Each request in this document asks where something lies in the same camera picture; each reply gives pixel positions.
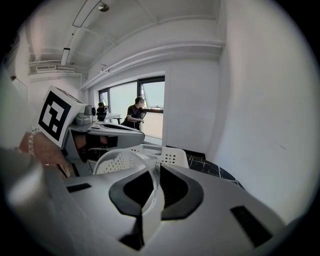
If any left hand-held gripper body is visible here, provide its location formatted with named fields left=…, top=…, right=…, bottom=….
left=37, top=84, right=119, bottom=177

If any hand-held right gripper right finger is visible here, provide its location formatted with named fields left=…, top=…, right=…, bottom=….
left=144, top=163, right=287, bottom=256

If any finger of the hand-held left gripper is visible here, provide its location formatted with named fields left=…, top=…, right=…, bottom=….
left=96, top=121, right=141, bottom=131
left=87, top=125, right=146, bottom=149

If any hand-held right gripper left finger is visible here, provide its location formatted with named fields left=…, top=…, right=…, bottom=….
left=48, top=166, right=158, bottom=256

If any white perforated basket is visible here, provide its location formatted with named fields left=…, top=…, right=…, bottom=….
left=93, top=144, right=190, bottom=176

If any transparent plastic cup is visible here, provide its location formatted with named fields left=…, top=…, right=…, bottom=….
left=92, top=147, right=166, bottom=249

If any person's left forearm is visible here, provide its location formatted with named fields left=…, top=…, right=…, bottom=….
left=18, top=129, right=76, bottom=179

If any person's left hand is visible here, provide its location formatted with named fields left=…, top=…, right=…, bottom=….
left=73, top=133, right=88, bottom=152

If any white desk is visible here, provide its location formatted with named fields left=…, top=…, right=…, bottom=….
left=104, top=112, right=123, bottom=124

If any dark framed window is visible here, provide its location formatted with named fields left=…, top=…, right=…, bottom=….
left=98, top=75, right=166, bottom=140

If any ceiling air vent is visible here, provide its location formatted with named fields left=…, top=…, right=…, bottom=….
left=35, top=64, right=57, bottom=72

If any linear ceiling light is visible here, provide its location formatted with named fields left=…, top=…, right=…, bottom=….
left=60, top=47, right=71, bottom=67

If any black marble table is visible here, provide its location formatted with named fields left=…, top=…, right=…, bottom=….
left=186, top=153, right=247, bottom=191

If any gray gripper camera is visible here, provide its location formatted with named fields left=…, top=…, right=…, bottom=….
left=74, top=104, right=99, bottom=126

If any clear bead bracelet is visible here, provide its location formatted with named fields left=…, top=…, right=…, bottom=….
left=26, top=127, right=42, bottom=157

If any black rectangular pendant frame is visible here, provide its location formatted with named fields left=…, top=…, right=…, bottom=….
left=72, top=0, right=103, bottom=28

